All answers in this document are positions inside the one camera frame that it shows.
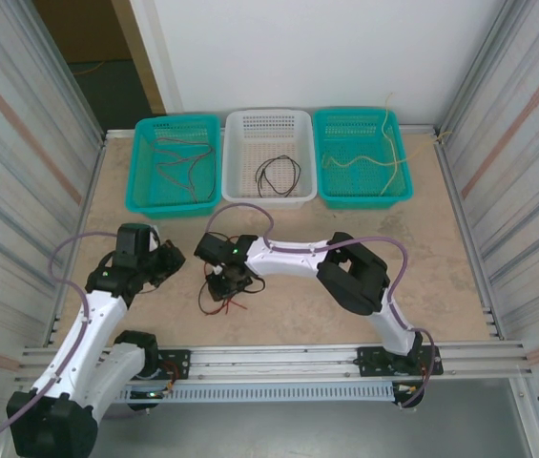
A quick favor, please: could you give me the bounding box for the red cable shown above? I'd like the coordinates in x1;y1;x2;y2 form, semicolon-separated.
204;298;250;317

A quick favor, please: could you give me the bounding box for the brown cable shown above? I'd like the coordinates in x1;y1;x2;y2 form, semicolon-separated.
152;136;218;204

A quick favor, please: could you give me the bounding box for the thin black cable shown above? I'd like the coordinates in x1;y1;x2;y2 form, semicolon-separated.
255;155;301;198

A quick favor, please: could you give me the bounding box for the yellow cable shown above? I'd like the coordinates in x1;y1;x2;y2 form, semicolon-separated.
321;93;454;197

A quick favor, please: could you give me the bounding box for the aluminium rail carrying arm bases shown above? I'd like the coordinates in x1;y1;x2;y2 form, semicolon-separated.
19;339;535;383

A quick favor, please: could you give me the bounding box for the white plastic basket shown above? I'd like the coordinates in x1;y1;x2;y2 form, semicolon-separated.
220;109;319;210

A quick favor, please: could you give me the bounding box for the teal plastic basket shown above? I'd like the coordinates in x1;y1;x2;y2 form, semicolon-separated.
123;114;223;222
312;108;415;210

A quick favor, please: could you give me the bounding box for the aluminium table side rail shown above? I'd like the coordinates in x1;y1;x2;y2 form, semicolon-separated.
433;126;508;341
44;131;108;345

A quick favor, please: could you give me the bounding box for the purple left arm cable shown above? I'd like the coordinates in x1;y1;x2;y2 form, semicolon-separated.
0;231;120;457

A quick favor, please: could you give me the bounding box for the white slotted cable duct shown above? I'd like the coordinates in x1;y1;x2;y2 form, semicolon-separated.
114;381;397;406

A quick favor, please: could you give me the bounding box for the orange cable on floor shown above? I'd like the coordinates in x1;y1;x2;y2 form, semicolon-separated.
69;60;104;78

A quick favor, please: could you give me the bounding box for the wooden door frame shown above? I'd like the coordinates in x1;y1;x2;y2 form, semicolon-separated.
111;0;185;116

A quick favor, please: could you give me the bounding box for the aluminium rail behind baskets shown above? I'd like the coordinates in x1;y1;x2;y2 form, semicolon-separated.
103;123;443;142

